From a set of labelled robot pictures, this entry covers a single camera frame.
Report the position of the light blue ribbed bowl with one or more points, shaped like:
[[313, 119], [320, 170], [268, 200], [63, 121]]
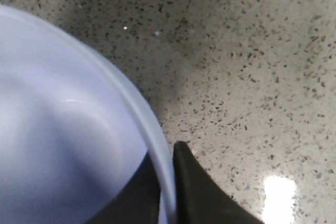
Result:
[[74, 128]]

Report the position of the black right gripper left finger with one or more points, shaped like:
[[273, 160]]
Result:
[[137, 202]]

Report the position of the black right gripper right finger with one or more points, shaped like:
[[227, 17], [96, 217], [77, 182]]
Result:
[[198, 198]]

